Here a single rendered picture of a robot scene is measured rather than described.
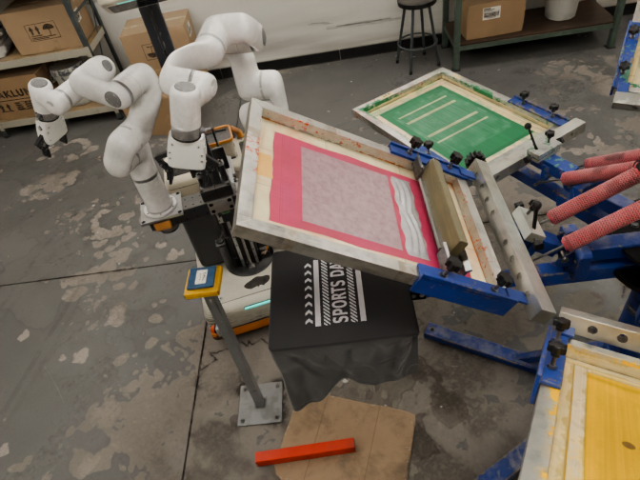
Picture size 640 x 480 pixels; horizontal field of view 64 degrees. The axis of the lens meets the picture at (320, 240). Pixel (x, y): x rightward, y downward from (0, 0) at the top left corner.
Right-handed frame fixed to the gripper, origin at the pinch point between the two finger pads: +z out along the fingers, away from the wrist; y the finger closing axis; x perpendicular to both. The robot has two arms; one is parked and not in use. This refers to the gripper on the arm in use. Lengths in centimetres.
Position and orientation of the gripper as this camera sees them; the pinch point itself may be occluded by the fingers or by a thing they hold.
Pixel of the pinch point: (188, 180)
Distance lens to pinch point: 147.9
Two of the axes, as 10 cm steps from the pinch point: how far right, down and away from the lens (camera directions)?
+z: -1.5, 7.1, 6.9
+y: -9.9, -0.8, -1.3
